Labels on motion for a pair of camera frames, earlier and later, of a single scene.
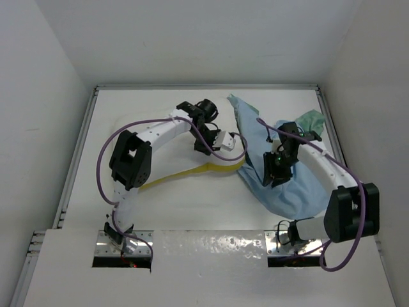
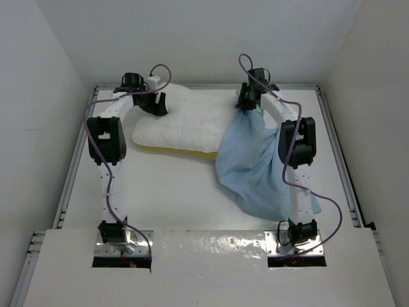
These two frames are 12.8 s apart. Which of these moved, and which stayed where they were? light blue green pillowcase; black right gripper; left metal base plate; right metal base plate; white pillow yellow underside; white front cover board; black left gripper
Moved: light blue green pillowcase; black left gripper; white pillow yellow underside; black right gripper
Stayed: right metal base plate; left metal base plate; white front cover board
